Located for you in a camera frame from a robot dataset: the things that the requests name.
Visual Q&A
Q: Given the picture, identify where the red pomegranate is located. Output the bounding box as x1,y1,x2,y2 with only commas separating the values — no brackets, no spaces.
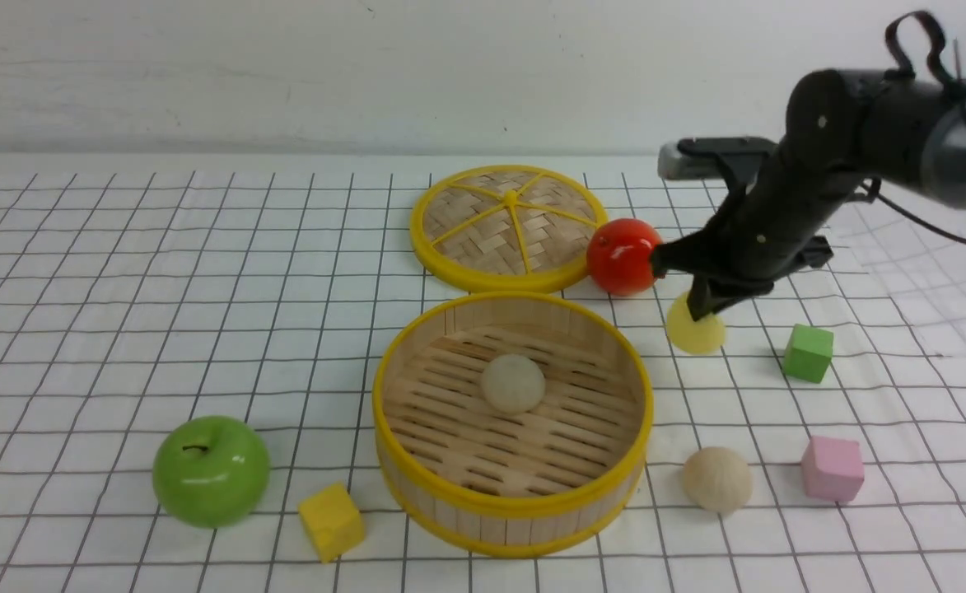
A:
586,218,663,297

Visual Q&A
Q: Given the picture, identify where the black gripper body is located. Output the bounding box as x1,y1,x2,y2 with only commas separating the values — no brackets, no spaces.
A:
710,70,879,289

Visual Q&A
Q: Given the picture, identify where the yellow cube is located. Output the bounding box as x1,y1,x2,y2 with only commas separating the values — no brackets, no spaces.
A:
297,483,366,563

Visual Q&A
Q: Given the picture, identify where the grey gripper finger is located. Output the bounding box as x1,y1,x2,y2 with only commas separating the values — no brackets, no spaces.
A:
687,275,772,320

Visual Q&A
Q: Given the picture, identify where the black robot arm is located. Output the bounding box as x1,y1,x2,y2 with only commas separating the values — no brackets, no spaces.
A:
651,70,966,320

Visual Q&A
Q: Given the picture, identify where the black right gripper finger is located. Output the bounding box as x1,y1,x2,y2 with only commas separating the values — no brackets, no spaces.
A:
651,237,710,277

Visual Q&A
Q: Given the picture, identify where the bamboo steamer lid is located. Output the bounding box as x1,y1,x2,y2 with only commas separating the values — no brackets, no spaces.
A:
408,165,609,293

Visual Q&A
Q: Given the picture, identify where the white grid tablecloth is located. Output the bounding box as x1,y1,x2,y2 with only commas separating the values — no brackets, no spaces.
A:
0,157,966,592

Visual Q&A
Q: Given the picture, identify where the black cable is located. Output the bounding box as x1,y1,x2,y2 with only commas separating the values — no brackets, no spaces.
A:
861,10,966,250

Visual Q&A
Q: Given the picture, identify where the bamboo steamer tray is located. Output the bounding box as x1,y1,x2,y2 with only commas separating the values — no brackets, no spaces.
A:
372,292,655,558

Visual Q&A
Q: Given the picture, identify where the yellow bun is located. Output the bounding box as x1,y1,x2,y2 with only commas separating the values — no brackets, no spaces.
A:
665,292,726,354

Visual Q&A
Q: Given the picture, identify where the pink cube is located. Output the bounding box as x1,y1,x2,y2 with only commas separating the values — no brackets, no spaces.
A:
801,435,866,503

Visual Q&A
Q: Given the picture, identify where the green apple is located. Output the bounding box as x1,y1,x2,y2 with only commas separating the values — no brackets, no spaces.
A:
152,414,271,530

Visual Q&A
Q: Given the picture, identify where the green cube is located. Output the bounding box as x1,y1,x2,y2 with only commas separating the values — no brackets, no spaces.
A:
782,324,835,384

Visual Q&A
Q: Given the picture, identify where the white bun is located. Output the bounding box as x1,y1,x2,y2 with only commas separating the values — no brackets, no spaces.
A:
478,353,546,414
679,446,754,514

